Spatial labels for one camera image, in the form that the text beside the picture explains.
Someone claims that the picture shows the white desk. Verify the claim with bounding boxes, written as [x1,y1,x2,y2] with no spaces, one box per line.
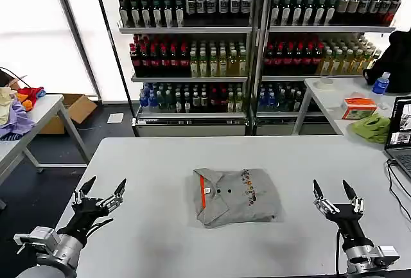
[292,76,411,146]

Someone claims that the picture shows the cardboard box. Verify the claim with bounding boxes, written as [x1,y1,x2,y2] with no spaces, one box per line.
[39,93,98,135]

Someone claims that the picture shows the black bag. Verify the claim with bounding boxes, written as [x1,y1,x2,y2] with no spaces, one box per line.
[362,29,411,94]

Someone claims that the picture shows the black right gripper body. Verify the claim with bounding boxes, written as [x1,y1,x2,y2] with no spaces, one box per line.
[325,203,376,252]

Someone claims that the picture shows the orange tissue box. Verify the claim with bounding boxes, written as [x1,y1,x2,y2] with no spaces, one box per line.
[340,97,378,121]

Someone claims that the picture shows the white side table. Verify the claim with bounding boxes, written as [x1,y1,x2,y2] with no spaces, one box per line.
[0,94,91,186]

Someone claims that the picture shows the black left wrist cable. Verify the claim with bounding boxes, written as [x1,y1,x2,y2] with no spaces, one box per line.
[85,217,115,238]

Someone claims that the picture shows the green cloth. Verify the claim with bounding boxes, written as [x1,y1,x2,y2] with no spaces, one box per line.
[349,113,392,145]

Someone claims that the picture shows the purple cloth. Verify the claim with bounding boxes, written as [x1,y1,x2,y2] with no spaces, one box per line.
[0,98,36,141]

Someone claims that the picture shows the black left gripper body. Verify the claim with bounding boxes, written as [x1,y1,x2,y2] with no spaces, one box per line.
[57,196,110,239]

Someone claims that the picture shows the metal shelf with bottles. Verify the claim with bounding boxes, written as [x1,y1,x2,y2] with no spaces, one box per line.
[255,0,403,136]
[117,0,258,137]

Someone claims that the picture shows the white tape roll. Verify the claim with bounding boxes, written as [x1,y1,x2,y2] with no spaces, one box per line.
[315,77,335,90]

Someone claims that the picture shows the orange red cloth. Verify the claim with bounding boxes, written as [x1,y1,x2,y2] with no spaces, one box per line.
[16,86,46,112]

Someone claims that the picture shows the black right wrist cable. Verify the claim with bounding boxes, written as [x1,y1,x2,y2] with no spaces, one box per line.
[335,229,343,275]

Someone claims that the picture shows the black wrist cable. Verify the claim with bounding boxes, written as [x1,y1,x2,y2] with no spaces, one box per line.
[85,217,115,238]
[335,229,343,275]

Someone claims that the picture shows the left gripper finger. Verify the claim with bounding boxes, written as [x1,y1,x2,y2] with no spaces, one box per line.
[97,177,128,213]
[71,175,98,207]

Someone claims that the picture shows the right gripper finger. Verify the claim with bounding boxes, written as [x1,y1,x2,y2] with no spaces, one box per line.
[342,179,366,215]
[313,179,342,216]

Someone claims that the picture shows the cream cloth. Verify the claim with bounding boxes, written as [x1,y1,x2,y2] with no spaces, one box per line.
[0,86,19,126]

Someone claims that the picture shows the blue plastic bottle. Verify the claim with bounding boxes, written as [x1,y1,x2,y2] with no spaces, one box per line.
[371,71,391,95]

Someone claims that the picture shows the thin black pole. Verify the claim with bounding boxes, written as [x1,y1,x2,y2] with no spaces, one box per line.
[91,0,141,137]

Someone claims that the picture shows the grey laptop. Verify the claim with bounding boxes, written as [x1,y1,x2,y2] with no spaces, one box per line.
[384,96,411,180]

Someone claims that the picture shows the grey printed shirt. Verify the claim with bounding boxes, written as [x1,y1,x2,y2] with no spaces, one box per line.
[192,168,284,229]

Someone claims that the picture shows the white paper sheet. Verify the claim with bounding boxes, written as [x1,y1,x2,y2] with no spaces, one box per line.
[106,112,125,125]

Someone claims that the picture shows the black laptop cable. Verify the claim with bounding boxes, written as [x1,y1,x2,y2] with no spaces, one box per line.
[386,158,411,222]

